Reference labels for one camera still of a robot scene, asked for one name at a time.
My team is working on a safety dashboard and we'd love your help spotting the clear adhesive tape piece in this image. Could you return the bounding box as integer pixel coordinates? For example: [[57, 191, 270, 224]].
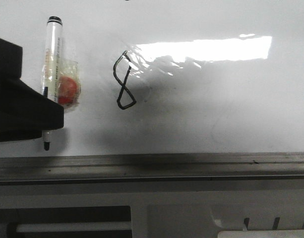
[[41, 58, 81, 112]]

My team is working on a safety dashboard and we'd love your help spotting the white glossy whiteboard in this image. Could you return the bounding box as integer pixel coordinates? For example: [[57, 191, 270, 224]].
[[0, 0, 304, 157]]

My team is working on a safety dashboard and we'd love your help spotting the red round magnet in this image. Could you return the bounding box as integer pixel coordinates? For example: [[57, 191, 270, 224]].
[[58, 76, 77, 105]]

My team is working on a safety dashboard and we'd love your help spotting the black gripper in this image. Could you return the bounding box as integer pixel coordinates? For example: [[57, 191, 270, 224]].
[[0, 38, 64, 142]]

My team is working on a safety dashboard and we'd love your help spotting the grey plastic machine housing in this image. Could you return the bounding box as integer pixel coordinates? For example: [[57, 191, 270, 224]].
[[0, 178, 304, 238]]

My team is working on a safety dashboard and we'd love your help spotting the white black whiteboard marker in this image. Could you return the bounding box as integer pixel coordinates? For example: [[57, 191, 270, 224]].
[[41, 16, 64, 151]]

